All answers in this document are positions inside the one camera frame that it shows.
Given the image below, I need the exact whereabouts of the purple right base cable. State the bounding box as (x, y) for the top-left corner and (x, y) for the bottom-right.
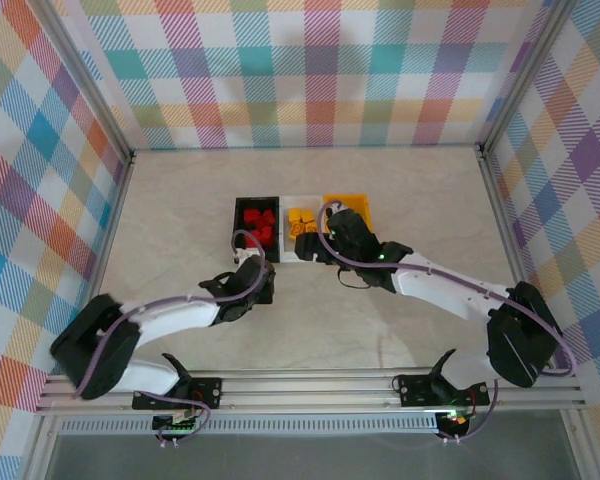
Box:
(437, 379), (501, 444)

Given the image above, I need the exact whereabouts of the aluminium front rail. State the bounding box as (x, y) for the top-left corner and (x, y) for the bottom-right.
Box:
(34, 369), (587, 416)

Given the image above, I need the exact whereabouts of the white plastic bin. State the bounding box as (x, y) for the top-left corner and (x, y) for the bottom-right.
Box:
(278, 193), (331, 264)

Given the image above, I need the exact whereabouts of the slotted grey cable duct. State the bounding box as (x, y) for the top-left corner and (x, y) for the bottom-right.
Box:
(59, 415), (441, 436)

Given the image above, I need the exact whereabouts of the aluminium side frame rail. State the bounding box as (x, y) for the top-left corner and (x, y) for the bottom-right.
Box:
(477, 144), (586, 386)
(34, 149), (137, 386)

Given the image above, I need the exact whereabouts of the controller circuit board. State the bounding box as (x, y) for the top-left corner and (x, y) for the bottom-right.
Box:
(152, 414), (201, 434)
(437, 409), (471, 431)

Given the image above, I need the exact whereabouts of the black plastic bin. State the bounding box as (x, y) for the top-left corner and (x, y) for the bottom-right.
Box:
(228, 196), (283, 265)

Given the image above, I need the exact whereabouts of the aluminium frame corner post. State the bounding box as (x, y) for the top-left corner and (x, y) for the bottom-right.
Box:
(477, 0), (581, 156)
(27, 0), (134, 159)

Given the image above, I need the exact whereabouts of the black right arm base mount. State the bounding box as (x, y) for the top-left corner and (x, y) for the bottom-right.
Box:
(397, 373), (492, 409)

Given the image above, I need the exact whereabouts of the orange plastic bin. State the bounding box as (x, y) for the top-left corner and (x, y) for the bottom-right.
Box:
(322, 192), (376, 236)

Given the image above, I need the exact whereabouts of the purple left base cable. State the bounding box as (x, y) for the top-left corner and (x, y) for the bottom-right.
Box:
(144, 392), (214, 446)

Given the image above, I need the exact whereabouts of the right controller circuit board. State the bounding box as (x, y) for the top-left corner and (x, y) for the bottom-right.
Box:
(437, 409), (471, 431)

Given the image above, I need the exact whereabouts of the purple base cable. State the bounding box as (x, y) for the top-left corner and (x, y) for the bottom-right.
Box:
(144, 392), (214, 446)
(437, 379), (501, 444)

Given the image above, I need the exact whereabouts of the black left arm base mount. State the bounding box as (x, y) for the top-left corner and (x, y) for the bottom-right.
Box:
(131, 377), (224, 412)

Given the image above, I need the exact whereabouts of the left controller circuit board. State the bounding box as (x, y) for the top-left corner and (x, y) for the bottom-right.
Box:
(152, 414), (201, 434)

